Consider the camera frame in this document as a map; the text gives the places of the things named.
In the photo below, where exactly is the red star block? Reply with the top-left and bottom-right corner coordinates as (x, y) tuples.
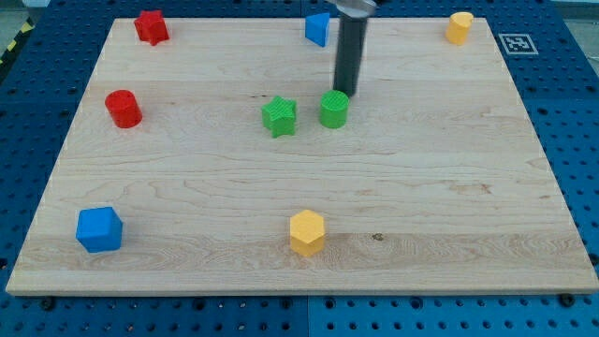
(134, 9), (169, 46)

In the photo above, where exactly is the blue triangle block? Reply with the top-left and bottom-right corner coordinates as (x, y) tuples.
(304, 13), (330, 48)

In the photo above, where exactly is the green star block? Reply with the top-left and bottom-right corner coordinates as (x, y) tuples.
(261, 95), (297, 138)

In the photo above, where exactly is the red cylinder block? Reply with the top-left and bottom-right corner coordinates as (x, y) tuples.
(105, 90), (142, 128)

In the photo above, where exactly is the white fiducial marker tag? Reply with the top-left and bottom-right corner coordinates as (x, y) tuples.
(499, 33), (538, 55)

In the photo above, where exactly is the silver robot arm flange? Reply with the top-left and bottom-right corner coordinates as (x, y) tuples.
(327, 0), (377, 19)

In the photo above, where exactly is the wooden board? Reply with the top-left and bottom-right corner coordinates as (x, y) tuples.
(7, 18), (598, 297)

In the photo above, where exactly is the green cylinder block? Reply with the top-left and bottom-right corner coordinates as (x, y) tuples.
(319, 90), (349, 129)

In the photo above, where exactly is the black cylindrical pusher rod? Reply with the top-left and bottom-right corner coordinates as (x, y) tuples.
(333, 12), (368, 97)

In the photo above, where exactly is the yellow hexagon block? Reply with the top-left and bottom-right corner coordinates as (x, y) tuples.
(289, 210), (326, 257)

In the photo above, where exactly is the blue cube block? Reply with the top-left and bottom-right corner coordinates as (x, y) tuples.
(76, 207), (123, 254)

